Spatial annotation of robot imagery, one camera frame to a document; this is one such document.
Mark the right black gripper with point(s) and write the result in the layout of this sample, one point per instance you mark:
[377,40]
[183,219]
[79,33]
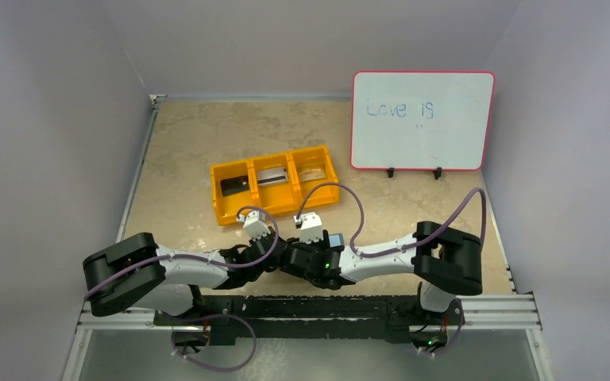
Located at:
[299,255]

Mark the right whiteboard stand foot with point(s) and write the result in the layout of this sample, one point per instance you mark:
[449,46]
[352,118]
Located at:
[437,173]

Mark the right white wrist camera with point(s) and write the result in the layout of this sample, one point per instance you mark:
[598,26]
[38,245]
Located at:
[310,228]

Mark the black card in bin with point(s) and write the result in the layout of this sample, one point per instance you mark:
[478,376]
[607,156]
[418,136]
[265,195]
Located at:
[234,185]

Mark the middle yellow bin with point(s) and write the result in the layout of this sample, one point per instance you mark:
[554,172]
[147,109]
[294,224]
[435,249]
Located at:
[275,186]

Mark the silver card in bin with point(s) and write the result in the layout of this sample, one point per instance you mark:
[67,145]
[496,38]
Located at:
[272,176]

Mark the right yellow bin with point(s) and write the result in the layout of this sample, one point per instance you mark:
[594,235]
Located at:
[313,166]

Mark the blue card holder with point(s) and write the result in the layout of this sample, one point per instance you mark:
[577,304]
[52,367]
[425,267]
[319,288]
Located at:
[336,242]

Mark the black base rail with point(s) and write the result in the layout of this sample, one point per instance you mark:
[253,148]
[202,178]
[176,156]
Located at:
[396,319]

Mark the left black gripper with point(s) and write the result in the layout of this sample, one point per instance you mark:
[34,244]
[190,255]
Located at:
[276,263]

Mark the left yellow bin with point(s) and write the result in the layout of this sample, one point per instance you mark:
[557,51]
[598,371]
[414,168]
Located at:
[226,208]

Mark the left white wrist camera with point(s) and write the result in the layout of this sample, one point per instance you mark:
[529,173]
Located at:
[254,224]

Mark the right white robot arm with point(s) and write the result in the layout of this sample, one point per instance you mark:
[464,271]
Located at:
[447,260]

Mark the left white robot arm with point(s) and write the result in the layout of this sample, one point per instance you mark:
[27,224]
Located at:
[138,272]

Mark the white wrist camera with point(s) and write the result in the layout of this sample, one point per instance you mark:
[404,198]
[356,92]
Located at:
[254,224]
[310,228]

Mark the yellow bin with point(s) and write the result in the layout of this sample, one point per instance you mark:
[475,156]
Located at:
[275,186]
[313,166]
[226,208]

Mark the pink framed whiteboard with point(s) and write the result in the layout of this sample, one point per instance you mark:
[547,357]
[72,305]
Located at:
[420,120]

